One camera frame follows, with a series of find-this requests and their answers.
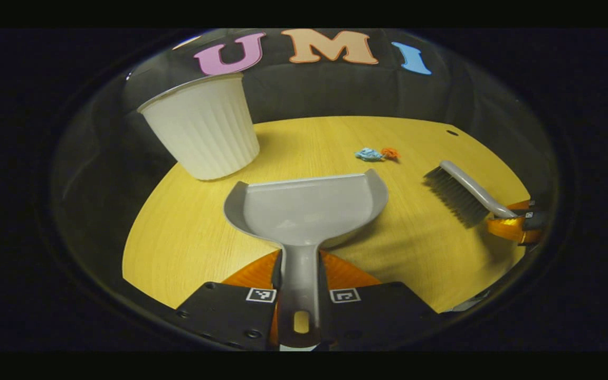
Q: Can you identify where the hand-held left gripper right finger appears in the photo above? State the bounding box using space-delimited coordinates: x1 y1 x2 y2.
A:
318 249 442 352

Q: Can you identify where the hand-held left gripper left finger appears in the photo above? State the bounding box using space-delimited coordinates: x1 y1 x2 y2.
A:
176 249 283 352

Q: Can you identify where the small grey broom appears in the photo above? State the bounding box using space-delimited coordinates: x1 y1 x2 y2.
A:
422 160 519 229

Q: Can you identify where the grey dustpan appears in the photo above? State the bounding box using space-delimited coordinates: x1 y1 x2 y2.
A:
223 168 390 350

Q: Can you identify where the white garbage bin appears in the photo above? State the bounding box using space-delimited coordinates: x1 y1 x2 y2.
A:
137 72 261 182

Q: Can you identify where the wooden desktop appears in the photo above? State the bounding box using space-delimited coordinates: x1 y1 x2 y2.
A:
122 116 532 314

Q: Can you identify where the black backdrop cloth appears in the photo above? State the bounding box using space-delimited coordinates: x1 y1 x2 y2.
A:
53 28 561 296

